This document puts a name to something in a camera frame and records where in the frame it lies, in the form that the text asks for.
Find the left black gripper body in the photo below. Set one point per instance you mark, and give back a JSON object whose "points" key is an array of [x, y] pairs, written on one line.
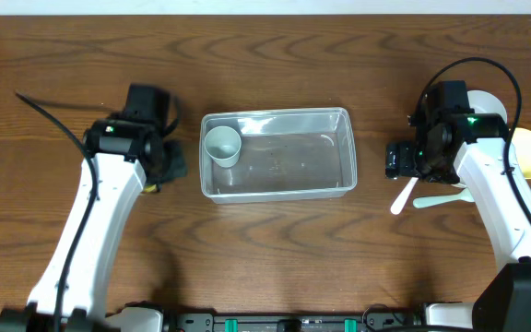
{"points": [[173, 162]]}

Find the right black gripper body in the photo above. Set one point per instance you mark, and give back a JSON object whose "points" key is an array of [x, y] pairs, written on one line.
{"points": [[397, 160]]}

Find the yellow paper cup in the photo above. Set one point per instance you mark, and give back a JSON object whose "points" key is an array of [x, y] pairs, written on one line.
{"points": [[151, 188]]}

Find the grey paper cup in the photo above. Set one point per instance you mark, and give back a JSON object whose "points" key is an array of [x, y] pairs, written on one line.
{"points": [[223, 145]]}

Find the clear plastic container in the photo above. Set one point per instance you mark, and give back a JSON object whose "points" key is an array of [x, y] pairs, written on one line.
{"points": [[290, 154]]}

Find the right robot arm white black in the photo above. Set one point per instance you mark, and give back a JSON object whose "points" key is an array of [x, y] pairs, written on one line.
{"points": [[460, 143]]}

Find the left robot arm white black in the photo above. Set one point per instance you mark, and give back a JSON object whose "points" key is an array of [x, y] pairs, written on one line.
{"points": [[126, 154]]}

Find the mint green plastic spoon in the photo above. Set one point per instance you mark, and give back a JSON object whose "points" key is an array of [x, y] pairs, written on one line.
{"points": [[431, 201]]}

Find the white plastic fork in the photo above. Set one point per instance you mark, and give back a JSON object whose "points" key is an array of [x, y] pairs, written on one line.
{"points": [[401, 200]]}

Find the grey plastic bowl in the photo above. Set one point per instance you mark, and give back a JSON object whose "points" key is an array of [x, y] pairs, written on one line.
{"points": [[483, 102]]}

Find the yellow plastic bowl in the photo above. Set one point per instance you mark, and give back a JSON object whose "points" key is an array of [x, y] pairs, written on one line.
{"points": [[522, 144]]}

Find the black mounting rail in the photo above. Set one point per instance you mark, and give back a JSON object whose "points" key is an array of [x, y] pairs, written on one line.
{"points": [[293, 323]]}

